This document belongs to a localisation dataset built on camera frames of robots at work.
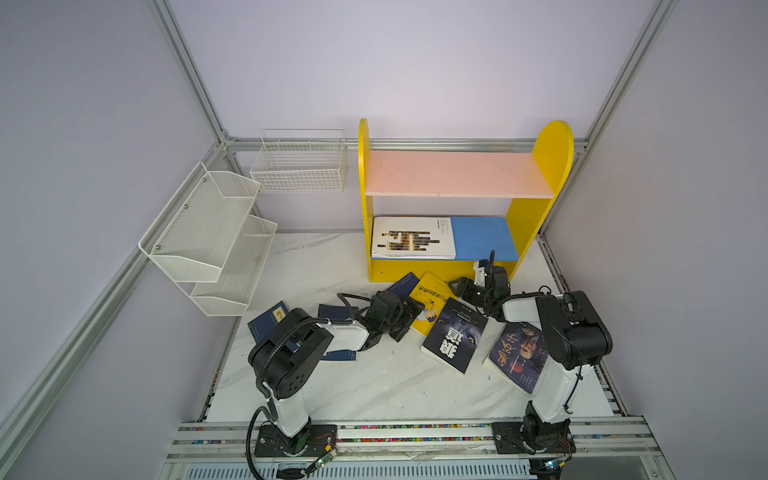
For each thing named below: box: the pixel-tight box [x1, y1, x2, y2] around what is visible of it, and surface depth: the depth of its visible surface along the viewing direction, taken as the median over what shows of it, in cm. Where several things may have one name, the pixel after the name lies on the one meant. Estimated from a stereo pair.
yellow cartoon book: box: [409, 272, 457, 337], surface depth 100 cm
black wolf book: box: [421, 297, 489, 375], surface depth 92 cm
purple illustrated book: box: [483, 321, 549, 395], surface depth 87 cm
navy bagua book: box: [387, 272, 420, 299], surface depth 106 cm
